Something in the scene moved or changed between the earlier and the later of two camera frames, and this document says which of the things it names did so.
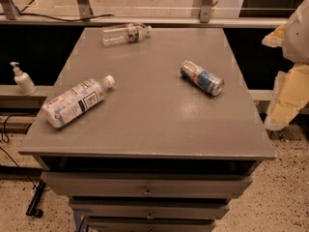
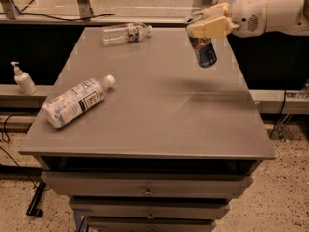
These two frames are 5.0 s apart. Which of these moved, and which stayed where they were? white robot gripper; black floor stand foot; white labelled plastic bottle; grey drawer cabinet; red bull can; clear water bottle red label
Moved: white robot gripper; red bull can
Stayed: clear water bottle red label; white labelled plastic bottle; black floor stand foot; grey drawer cabinet
